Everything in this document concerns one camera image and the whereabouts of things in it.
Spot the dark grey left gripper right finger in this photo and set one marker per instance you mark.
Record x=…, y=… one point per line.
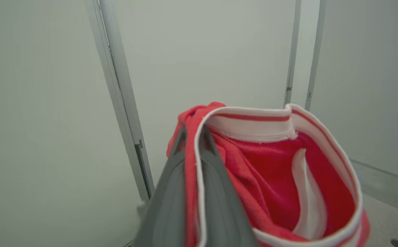
x=219, y=206

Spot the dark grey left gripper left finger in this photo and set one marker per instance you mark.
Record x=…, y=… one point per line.
x=166, y=206

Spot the red jersey with white trim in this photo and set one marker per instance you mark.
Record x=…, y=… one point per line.
x=271, y=164

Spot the grey metal partition post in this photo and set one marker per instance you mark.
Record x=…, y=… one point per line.
x=123, y=103

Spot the grey wall baseboard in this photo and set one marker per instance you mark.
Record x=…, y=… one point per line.
x=387, y=188

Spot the grey metal wall strip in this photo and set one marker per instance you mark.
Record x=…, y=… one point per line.
x=315, y=51
x=292, y=51

